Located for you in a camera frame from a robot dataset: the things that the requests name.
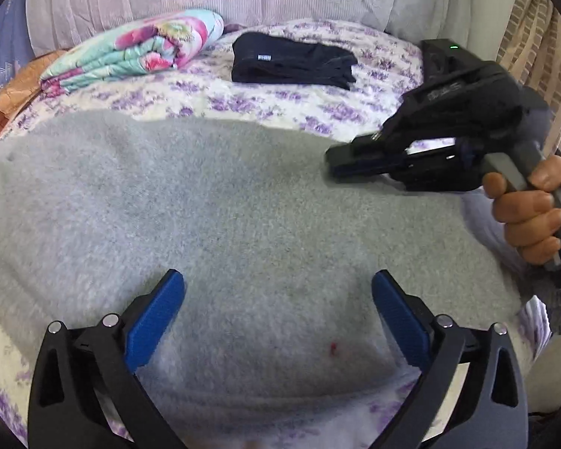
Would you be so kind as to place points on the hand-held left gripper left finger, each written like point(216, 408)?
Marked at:
point(154, 322)

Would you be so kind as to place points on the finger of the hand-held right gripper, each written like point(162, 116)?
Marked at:
point(392, 173)
point(355, 152)

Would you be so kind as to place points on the folded floral quilt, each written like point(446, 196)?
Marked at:
point(135, 46)

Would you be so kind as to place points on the person's right hand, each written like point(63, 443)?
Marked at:
point(528, 224)

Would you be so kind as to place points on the brown pillow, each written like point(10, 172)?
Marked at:
point(9, 103)

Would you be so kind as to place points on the beige checked curtain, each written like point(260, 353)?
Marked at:
point(537, 32)

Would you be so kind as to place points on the blue printed board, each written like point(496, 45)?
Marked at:
point(9, 32)

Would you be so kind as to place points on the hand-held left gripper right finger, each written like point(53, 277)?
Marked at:
point(402, 325)

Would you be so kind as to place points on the folded black garment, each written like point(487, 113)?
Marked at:
point(285, 61)

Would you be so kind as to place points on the grey fleece pants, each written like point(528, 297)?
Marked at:
point(215, 220)

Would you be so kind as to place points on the purple floral bed sheet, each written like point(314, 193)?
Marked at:
point(262, 98)

